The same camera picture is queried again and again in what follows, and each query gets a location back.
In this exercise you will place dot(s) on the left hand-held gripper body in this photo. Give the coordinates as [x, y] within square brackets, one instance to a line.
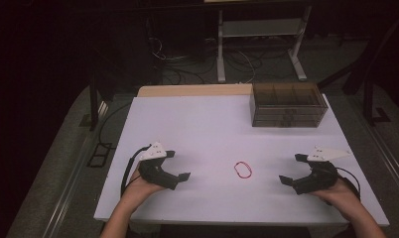
[154, 172]

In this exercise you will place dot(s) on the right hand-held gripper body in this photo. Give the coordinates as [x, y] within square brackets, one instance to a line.
[316, 178]

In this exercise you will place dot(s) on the brown transparent drawer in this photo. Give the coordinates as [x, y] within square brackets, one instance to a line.
[270, 124]

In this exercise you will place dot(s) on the red rubber band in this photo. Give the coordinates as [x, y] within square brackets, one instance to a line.
[242, 162]

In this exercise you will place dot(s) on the brown transparent drawer box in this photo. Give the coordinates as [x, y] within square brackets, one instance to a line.
[287, 95]

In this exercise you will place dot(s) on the person's left hand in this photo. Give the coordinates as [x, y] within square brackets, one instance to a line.
[138, 191]

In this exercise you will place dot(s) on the person's right hand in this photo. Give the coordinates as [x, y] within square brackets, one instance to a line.
[339, 198]

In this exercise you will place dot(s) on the light wooden board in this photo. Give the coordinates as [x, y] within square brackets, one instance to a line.
[194, 90]

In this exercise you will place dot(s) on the black metal stand pole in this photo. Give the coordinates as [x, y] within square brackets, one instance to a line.
[94, 105]

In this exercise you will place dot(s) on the black angled metal stand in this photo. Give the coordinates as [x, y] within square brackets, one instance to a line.
[369, 99]

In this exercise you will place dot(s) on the white metal stand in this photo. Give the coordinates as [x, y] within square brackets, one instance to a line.
[260, 28]

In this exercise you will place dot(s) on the black floor frame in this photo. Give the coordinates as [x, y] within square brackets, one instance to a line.
[100, 155]

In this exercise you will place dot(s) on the metal floor rail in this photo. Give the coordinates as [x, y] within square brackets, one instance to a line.
[389, 158]
[68, 188]

